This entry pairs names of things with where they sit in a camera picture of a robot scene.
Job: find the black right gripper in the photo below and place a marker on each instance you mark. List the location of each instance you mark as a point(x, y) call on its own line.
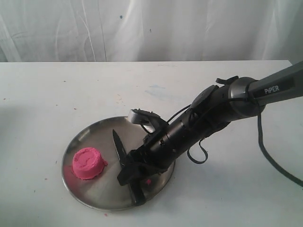
point(160, 149)

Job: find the black knife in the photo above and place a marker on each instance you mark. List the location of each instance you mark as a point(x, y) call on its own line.
point(121, 153)

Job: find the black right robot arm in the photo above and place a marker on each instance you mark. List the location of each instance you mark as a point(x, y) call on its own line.
point(212, 110)

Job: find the pink dough lump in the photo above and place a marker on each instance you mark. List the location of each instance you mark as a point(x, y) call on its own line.
point(87, 163)

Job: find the round stainless steel plate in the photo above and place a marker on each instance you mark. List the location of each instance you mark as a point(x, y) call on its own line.
point(104, 191)

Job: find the white plastic backdrop sheet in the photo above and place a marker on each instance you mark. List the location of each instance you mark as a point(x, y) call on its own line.
point(151, 30)

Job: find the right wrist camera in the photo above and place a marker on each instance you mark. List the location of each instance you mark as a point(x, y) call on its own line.
point(149, 121)

